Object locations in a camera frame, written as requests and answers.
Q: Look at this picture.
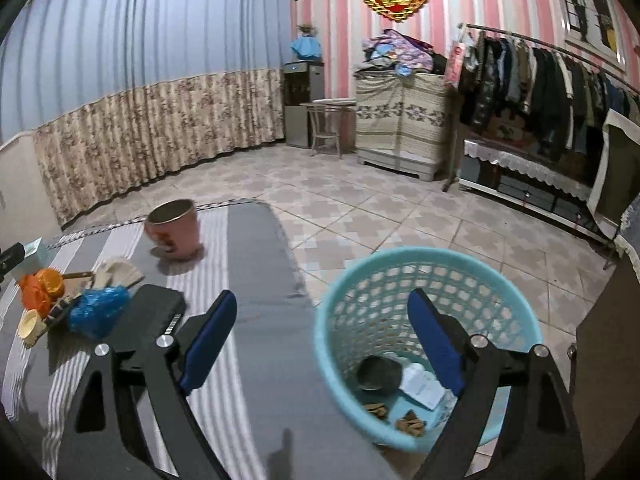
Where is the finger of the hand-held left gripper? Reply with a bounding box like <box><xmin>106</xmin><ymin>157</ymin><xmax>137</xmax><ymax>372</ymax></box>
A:
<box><xmin>0</xmin><ymin>242</ymin><xmax>26</xmax><ymax>273</ymax></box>

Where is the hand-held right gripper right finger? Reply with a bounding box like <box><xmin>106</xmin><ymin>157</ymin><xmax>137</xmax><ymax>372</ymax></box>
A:
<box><xmin>407</xmin><ymin>287</ymin><xmax>586</xmax><ymax>480</ymax></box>

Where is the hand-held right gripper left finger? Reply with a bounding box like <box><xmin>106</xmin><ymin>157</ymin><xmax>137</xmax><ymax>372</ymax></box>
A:
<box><xmin>55</xmin><ymin>289</ymin><xmax>238</xmax><ymax>480</ymax></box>

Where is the orange peel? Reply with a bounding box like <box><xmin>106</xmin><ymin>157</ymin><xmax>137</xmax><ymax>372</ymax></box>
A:
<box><xmin>31</xmin><ymin>267</ymin><xmax>66</xmax><ymax>301</ymax></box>

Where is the light blue plastic basket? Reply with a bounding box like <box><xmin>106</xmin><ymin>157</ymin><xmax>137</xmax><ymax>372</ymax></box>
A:
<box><xmin>314</xmin><ymin>246</ymin><xmax>543</xmax><ymax>448</ymax></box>

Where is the teal box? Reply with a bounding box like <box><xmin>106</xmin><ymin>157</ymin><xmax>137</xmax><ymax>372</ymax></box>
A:
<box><xmin>20</xmin><ymin>239</ymin><xmax>50</xmax><ymax>267</ymax></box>

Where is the white paper piece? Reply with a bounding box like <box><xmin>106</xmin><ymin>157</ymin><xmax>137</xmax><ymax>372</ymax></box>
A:
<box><xmin>400</xmin><ymin>364</ymin><xmax>446</xmax><ymax>410</ymax></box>

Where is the dark metal bowl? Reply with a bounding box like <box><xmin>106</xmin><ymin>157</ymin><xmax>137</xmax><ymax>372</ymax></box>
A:
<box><xmin>356</xmin><ymin>355</ymin><xmax>403</xmax><ymax>392</ymax></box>

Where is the black rectangular box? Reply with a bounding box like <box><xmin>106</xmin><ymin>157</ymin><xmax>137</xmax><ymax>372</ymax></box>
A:
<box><xmin>107</xmin><ymin>284</ymin><xmax>187</xmax><ymax>361</ymax></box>

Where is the small beige cup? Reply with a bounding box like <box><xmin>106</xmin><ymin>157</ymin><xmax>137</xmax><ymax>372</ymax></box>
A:
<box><xmin>17</xmin><ymin>309</ymin><xmax>48</xmax><ymax>347</ymax></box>

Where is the grey striped tablecloth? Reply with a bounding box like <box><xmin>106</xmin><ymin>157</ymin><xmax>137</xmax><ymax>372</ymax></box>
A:
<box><xmin>0</xmin><ymin>199</ymin><xmax>401</xmax><ymax>480</ymax></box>

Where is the crumpled blue plastic bag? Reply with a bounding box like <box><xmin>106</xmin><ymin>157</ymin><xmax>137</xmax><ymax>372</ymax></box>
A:
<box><xmin>67</xmin><ymin>285</ymin><xmax>132</xmax><ymax>340</ymax></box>

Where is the crumpled white tissue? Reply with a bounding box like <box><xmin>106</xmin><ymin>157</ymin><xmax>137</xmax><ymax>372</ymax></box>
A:
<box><xmin>92</xmin><ymin>256</ymin><xmax>146</xmax><ymax>291</ymax></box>

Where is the pink mug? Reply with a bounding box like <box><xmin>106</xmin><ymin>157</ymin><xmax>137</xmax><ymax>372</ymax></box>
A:
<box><xmin>144</xmin><ymin>199</ymin><xmax>205</xmax><ymax>262</ymax></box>

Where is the dark wooden cabinet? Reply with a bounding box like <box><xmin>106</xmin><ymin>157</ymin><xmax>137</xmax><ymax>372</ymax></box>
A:
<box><xmin>567</xmin><ymin>255</ymin><xmax>640</xmax><ymax>480</ymax></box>

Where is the low dark cabinet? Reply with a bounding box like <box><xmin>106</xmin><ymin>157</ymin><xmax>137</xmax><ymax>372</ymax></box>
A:
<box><xmin>457</xmin><ymin>137</ymin><xmax>621</xmax><ymax>251</ymax></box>

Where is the white lace cloth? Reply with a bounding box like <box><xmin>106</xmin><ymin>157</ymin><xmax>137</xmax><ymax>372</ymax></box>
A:
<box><xmin>462</xmin><ymin>140</ymin><xmax>593</xmax><ymax>201</ymax></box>

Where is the patterned cloth covered cabinet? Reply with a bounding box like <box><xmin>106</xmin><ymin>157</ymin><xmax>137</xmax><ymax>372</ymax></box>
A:
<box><xmin>355</xmin><ymin>71</ymin><xmax>448</xmax><ymax>182</ymax></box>

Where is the blue and floral curtain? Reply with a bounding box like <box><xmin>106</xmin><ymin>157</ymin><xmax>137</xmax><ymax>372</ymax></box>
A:
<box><xmin>0</xmin><ymin>0</ymin><xmax>293</xmax><ymax>231</ymax></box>

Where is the grey water dispenser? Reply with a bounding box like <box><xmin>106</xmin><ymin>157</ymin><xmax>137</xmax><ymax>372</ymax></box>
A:
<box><xmin>283</xmin><ymin>61</ymin><xmax>325</xmax><ymax>148</ymax></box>

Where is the white-edged dark panel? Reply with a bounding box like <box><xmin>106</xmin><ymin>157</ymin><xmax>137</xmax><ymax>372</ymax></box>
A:
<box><xmin>587</xmin><ymin>109</ymin><xmax>640</xmax><ymax>241</ymax></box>

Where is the small metal table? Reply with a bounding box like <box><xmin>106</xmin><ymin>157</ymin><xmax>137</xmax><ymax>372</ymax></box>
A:
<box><xmin>300</xmin><ymin>98</ymin><xmax>357</xmax><ymax>157</ymax></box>

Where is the red hanging bag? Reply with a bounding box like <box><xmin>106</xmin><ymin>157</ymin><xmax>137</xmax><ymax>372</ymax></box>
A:
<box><xmin>444</xmin><ymin>40</ymin><xmax>468</xmax><ymax>88</ymax></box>

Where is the pile of colourful clothes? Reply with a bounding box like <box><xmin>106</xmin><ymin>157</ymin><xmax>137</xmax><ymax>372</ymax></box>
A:
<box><xmin>356</xmin><ymin>29</ymin><xmax>448</xmax><ymax>77</ymax></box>

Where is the blue wrapped bundle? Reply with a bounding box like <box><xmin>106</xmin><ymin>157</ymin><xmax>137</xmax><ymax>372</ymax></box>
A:
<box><xmin>291</xmin><ymin>24</ymin><xmax>322</xmax><ymax>61</ymax></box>

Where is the metal clothes rack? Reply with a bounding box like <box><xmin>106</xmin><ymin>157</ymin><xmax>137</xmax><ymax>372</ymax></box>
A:
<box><xmin>442</xmin><ymin>22</ymin><xmax>640</xmax><ymax>193</ymax></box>

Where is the framed wall poster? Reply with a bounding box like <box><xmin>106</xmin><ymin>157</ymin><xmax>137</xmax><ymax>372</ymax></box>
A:
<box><xmin>552</xmin><ymin>0</ymin><xmax>628</xmax><ymax>68</ymax></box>

